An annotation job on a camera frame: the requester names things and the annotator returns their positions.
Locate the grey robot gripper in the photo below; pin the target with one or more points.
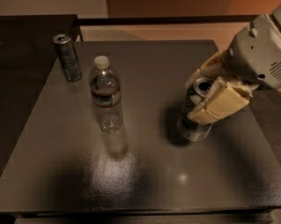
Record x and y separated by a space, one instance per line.
260 54

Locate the silver green 7up can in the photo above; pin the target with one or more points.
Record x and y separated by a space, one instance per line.
187 126

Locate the clear plastic water bottle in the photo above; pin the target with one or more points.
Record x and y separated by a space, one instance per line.
106 94

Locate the tall slim silver can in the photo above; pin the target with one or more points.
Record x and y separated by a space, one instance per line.
67 56

